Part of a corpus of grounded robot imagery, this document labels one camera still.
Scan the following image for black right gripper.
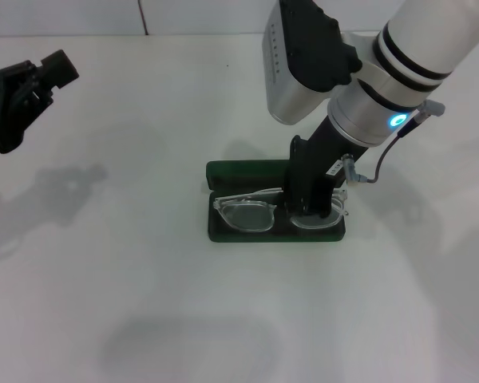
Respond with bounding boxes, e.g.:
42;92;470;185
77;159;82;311
282;114;369;220

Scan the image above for green glasses case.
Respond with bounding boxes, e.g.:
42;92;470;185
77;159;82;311
205;158;347;244

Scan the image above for clear plastic glasses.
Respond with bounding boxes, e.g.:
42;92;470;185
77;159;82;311
212;187;350;234

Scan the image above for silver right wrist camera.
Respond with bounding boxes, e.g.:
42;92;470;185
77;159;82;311
261;0;364;125

